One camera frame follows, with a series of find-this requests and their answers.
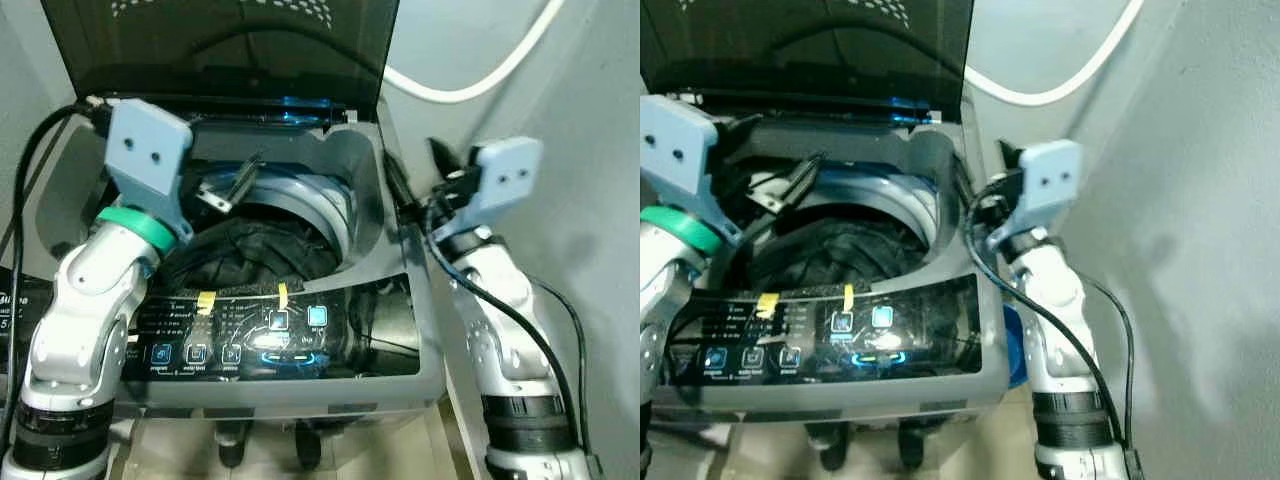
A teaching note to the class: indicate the blue plastic basin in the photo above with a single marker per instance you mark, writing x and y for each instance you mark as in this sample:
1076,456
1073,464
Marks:
1015,350

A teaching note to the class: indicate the grey washer drum rim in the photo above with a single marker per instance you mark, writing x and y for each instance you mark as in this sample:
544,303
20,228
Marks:
322,195
892,195

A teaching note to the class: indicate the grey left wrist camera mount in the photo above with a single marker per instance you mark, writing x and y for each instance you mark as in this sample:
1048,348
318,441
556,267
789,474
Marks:
675,150
145,150

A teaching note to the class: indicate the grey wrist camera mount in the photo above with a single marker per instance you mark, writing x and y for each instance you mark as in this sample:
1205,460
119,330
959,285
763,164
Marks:
145,150
675,150
505,175
1050,180

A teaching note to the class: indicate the narrow yellow tape strip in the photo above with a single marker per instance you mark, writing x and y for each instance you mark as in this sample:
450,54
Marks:
849,297
283,297

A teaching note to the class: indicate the black clothes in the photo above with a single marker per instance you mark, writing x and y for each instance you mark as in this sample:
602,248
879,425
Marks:
260,255
840,255

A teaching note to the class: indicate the black robot right foot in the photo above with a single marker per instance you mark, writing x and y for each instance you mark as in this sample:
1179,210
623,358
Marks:
308,445
915,445

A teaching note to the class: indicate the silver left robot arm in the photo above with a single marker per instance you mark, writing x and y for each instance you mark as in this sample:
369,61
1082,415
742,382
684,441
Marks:
665,290
90,290

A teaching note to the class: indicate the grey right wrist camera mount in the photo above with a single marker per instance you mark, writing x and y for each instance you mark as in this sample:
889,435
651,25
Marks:
1050,180
505,175

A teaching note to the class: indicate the dark tinted washer lid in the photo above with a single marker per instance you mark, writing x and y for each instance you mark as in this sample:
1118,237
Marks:
800,50
220,50

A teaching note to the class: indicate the black robot foot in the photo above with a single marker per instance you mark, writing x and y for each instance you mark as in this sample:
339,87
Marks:
232,445
825,445
915,445
308,445

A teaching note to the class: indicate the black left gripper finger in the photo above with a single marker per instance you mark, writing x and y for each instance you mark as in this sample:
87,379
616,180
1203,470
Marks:
216,203
782,200
242,176
808,172

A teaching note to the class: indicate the black glossy washer control panel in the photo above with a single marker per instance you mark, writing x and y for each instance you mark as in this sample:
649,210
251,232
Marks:
930,345
350,350

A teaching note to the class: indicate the black robot left foot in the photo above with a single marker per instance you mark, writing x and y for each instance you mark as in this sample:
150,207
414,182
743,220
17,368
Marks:
825,445
232,445

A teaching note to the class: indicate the black appliance with white print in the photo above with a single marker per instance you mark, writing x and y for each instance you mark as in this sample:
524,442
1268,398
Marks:
15,320

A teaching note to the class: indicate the grey top-load washing machine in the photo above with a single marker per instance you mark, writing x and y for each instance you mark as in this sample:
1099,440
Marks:
935,180
368,190

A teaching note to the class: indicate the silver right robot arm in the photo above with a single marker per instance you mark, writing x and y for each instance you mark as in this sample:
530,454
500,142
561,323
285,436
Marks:
495,300
1050,290

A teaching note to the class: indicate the wide yellow tape strip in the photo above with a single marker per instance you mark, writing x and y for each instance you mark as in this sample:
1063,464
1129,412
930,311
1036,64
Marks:
768,304
206,302

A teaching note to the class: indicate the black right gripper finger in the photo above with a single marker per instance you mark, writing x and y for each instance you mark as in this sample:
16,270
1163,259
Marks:
440,155
1008,156

